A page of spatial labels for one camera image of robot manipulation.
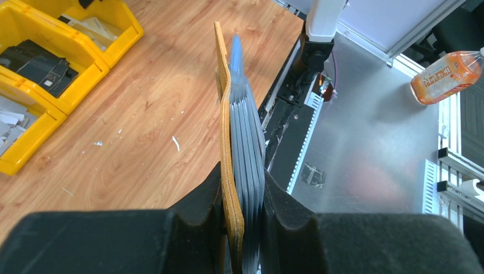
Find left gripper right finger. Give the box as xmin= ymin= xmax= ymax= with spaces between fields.
xmin=260 ymin=173 xmax=483 ymax=273

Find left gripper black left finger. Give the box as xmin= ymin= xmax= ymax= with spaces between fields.
xmin=1 ymin=164 xmax=224 ymax=273

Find yellow leather card holder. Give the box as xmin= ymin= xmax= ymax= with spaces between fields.
xmin=214 ymin=21 xmax=265 ymax=273

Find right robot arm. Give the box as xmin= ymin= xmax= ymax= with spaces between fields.
xmin=292 ymin=0 xmax=348 ymax=88

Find silver cards in bin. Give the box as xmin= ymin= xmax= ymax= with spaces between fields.
xmin=1 ymin=95 xmax=38 ymax=155

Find black cards in bin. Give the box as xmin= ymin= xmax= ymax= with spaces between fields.
xmin=1 ymin=39 xmax=79 ymax=98

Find left yellow bin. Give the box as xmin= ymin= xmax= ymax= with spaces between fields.
xmin=1 ymin=75 xmax=66 ymax=175

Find yellow bin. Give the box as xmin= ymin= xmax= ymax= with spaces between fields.
xmin=20 ymin=1 xmax=144 ymax=68
xmin=1 ymin=1 xmax=110 ymax=115
xmin=1 ymin=75 xmax=66 ymax=175

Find right yellow bin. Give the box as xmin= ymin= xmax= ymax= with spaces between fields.
xmin=20 ymin=1 xmax=144 ymax=68

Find middle yellow bin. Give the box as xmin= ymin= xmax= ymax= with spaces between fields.
xmin=1 ymin=1 xmax=110 ymax=115

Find orange drink bottle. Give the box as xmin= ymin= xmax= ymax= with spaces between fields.
xmin=410 ymin=49 xmax=483 ymax=105

